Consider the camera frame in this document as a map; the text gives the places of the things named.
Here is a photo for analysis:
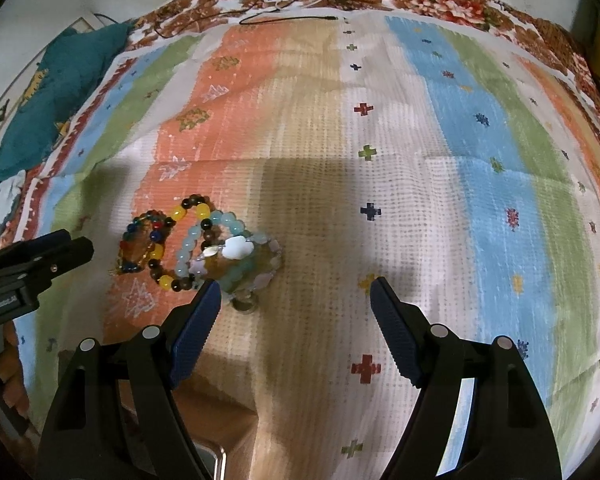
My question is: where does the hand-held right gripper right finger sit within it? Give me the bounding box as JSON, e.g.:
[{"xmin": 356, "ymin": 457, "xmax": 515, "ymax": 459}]
[{"xmin": 370, "ymin": 276, "xmax": 563, "ymax": 480}]

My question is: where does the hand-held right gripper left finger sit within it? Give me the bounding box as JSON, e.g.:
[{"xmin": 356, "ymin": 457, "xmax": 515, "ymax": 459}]
[{"xmin": 39, "ymin": 280, "xmax": 223, "ymax": 480}]

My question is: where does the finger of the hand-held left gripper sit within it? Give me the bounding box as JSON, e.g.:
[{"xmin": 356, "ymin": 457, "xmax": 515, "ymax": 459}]
[
  {"xmin": 0, "ymin": 230, "xmax": 73, "ymax": 273},
  {"xmin": 0, "ymin": 237, "xmax": 94, "ymax": 287}
]

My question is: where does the light blue bead bracelet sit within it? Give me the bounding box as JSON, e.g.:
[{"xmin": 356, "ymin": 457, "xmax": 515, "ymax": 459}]
[{"xmin": 175, "ymin": 211, "xmax": 253, "ymax": 281}]

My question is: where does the dark multicolour bead bracelet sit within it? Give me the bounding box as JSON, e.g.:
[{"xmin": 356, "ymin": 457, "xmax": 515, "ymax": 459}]
[{"xmin": 115, "ymin": 210, "xmax": 177, "ymax": 276}]

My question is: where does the yellow brown bead bracelet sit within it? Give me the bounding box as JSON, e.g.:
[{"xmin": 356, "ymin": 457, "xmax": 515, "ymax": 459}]
[{"xmin": 147, "ymin": 194, "xmax": 216, "ymax": 293}]

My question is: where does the metal tray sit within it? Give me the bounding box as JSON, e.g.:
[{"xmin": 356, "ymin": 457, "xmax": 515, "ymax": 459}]
[{"xmin": 192, "ymin": 437, "xmax": 228, "ymax": 480}]

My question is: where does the person's left hand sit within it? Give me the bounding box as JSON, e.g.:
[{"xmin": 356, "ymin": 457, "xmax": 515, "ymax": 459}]
[{"xmin": 0, "ymin": 317, "xmax": 32, "ymax": 423}]

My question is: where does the teal pillow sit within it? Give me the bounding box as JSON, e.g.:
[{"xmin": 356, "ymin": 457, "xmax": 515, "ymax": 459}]
[{"xmin": 0, "ymin": 25, "xmax": 131, "ymax": 186}]

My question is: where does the striped patterned blanket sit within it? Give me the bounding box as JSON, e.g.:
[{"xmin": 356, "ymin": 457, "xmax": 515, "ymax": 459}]
[{"xmin": 17, "ymin": 10, "xmax": 600, "ymax": 480}]

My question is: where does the green bead bracelet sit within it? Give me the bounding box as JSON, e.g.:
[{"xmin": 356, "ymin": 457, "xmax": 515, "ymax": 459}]
[{"xmin": 215, "ymin": 255, "xmax": 261, "ymax": 292}]

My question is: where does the clear bracelet with white charm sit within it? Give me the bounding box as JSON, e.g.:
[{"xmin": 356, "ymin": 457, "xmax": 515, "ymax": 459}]
[{"xmin": 190, "ymin": 235, "xmax": 285, "ymax": 295}]

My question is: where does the black cable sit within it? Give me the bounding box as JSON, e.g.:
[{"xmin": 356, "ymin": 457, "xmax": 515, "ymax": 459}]
[{"xmin": 239, "ymin": 12, "xmax": 339, "ymax": 26}]

